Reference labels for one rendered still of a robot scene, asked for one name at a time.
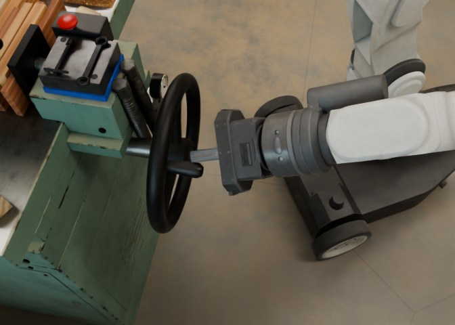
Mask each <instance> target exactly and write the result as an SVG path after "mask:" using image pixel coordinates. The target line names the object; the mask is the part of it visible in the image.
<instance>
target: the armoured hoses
mask: <svg viewBox="0 0 455 325"><path fill-rule="evenodd" d="M119 66H120V69H121V72H122V73H124V74H125V76H126V77H127V80H125V79H124V78H117V79H115V80H114V81H113V82H112V84H111V85H112V90H113V92H115V93H117V95H118V98H120V101H121V103H122V105H123V109H125V113H126V115H127V117H128V119H129V122H130V123H131V126H132V128H133V130H134V132H135V134H136V136H137V137H140V138H146V139H152V136H151V134H150V132H149V130H148V127H149V129H150V131H151V133H152V135H153V132H154V126H155V123H156V119H157V114H156V111H155V109H154V107H153V105H152V102H151V100H150V97H149V95H148V92H147V91H146V88H145V86H144V83H143V81H142V78H141V77H140V75H139V72H138V70H137V66H136V65H135V62H134V60H132V59H129V58H126V59H124V60H123V61H122V62H121V63H120V65H119ZM127 81H129V83H128V82H127ZM130 87H131V88H130ZM131 89H132V92H133V93H132V92H131ZM133 96H135V98H134V97H133ZM135 100H136V101H135ZM136 102H137V103H136ZM138 106H139V107H138ZM139 109H140V110H139ZM140 111H141V112H142V113H141V112H140ZM142 115H143V116H142ZM143 117H144V118H145V120H146V123H147V125H148V127H147V125H146V123H145V120H144V118H143Z"/></svg>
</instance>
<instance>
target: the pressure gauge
mask: <svg viewBox="0 0 455 325"><path fill-rule="evenodd" d="M165 78H166V82H165ZM168 84H169V80H168V76H167V74H161V73H156V72H155V73H154V74H153V75H152V77H151V81H150V96H151V98H154V99H155V100H158V99H162V100H163V98H164V96H165V94H166V92H167V89H168ZM164 86H165V88H164Z"/></svg>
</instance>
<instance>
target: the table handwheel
mask: <svg viewBox="0 0 455 325"><path fill-rule="evenodd" d="M185 93H186V102H187V125H186V138H184V137H181V101H182V98H183V96H184V94H185ZM199 132H200V90H199V86H198V82H197V80H196V79H195V77H194V76H193V75H191V74H190V73H186V72H185V73H181V74H179V75H177V76H176V77H175V78H174V79H173V81H172V82H171V84H170V85H169V87H168V89H167V92H166V94H165V96H164V98H163V100H162V104H161V105H160V109H159V112H158V116H157V119H156V123H155V126H154V132H153V136H152V139H146V138H140V137H134V136H131V139H130V141H129V144H128V146H127V150H126V152H125V155H128V156H136V157H140V158H148V170H147V179H146V206H147V213H148V219H149V222H150V225H151V226H152V228H153V229H154V230H155V231H156V232H158V233H160V234H165V233H167V232H170V231H171V230H172V229H173V228H174V227H175V225H176V223H177V222H178V220H179V218H180V215H181V213H182V211H183V208H184V205H185V203H186V199H187V197H188V192H189V189H190V184H191V181H192V178H191V177H185V176H183V175H179V177H178V180H177V185H176V188H175V191H174V195H173V197H172V200H171V195H172V191H173V187H174V184H175V180H176V177H177V174H175V173H172V172H169V171H167V178H166V181H165V174H166V168H167V161H168V160H182V161H191V157H190V152H191V151H195V150H197V149H198V139H199ZM170 200H171V203H170ZM169 204H170V205H169Z"/></svg>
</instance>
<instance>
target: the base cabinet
mask: <svg viewBox="0 0 455 325"><path fill-rule="evenodd" d="M147 170H148V158H140V157H136V156H128V155H124V158H115V157H110V156H102V155H101V157H100V160H99V163H98V164H97V168H96V170H95V173H94V175H93V178H92V180H91V183H90V185H89V189H88V191H87V193H86V196H85V199H84V201H83V204H82V206H81V210H80V211H79V214H78V217H77V220H76V222H75V224H74V227H73V229H72V232H71V235H70V238H69V240H68V243H67V245H66V248H65V250H64V253H63V255H62V258H61V261H60V264H59V266H58V268H55V269H54V268H50V267H43V266H39V265H33V264H29V263H22V264H21V266H20V268H16V267H10V266H5V265H0V305H2V306H6V307H13V308H16V309H22V310H26V311H32V312H36V313H42V314H46V315H50V316H55V317H59V318H66V319H69V320H76V321H80V322H85V323H89V324H95V325H134V323H135V319H136V316H137V312H138V309H139V304H140V301H141V299H142V294H143V291H144V287H145V284H146V280H147V277H148V272H149V270H150V265H151V262H152V258H153V255H154V251H155V248H156V243H157V241H158V237H159V234H160V233H158V232H156V231H155V230H154V229H153V228H152V226H151V225H150V222H149V219H148V213H147V206H146V179H147Z"/></svg>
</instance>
